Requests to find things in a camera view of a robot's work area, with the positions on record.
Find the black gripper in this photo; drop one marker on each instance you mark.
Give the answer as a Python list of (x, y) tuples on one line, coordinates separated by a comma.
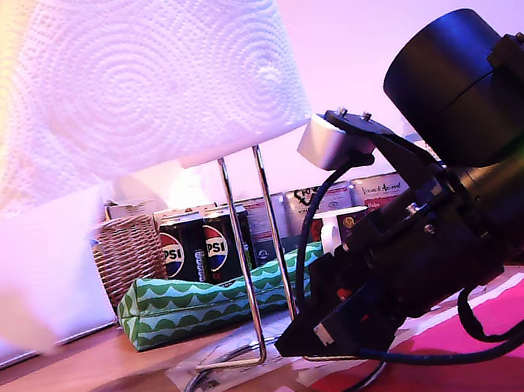
[(419, 254)]

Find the metallic paper towel stand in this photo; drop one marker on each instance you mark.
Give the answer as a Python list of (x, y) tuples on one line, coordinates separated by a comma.
[(253, 309)]

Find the white paper towel roll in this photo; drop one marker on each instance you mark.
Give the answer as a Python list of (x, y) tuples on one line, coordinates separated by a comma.
[(144, 74)]

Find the dark green box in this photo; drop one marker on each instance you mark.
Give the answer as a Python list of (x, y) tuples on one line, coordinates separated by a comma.
[(264, 252)]

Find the white mug with dark print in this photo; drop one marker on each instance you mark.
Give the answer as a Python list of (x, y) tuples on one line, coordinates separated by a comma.
[(334, 229)]

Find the white paper sheet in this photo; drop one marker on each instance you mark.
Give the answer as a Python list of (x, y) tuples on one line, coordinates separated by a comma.
[(438, 303)]

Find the clear plastic bag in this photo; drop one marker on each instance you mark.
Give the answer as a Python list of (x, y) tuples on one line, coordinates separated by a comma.
[(213, 377)]

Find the green wave-pattern pouch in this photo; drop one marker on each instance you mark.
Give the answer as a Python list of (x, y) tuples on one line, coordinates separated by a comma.
[(200, 303)]

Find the black Pepsi can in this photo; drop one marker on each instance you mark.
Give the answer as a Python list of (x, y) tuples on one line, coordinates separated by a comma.
[(181, 256), (223, 248)]

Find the wicker basket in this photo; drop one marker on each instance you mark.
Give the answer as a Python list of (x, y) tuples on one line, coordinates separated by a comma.
[(126, 260)]

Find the small pale carton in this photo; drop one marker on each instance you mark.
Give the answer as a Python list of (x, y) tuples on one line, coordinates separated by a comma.
[(129, 208)]

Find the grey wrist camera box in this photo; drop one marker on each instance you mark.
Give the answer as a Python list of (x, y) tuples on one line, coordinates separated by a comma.
[(329, 143)]

